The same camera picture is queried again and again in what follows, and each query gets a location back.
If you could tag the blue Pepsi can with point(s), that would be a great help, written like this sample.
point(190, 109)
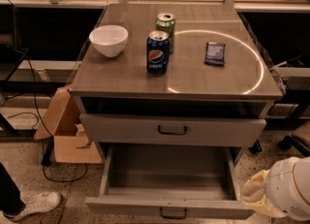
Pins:
point(157, 52)

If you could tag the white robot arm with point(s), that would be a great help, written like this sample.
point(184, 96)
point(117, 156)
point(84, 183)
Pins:
point(281, 191)

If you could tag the dark trouser leg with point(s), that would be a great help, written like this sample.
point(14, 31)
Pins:
point(10, 201)

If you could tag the covered gripper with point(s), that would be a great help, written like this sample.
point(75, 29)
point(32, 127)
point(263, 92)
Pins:
point(283, 187)

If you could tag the grey top drawer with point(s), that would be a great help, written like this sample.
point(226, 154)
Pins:
point(129, 129)

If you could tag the white ceramic bowl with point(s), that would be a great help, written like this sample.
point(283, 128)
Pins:
point(109, 40)

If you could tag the cardboard box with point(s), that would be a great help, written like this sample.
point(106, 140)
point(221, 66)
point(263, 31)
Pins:
point(61, 122)

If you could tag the green soda can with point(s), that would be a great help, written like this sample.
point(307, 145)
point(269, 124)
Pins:
point(166, 22)

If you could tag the black office chair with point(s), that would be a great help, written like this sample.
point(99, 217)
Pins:
point(299, 139)

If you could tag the dark blue snack bar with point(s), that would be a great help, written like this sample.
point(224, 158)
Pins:
point(215, 54)

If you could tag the white sneaker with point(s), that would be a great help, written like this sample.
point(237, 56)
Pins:
point(40, 203)

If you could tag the grey drawer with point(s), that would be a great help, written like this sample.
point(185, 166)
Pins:
point(169, 181)
point(129, 129)

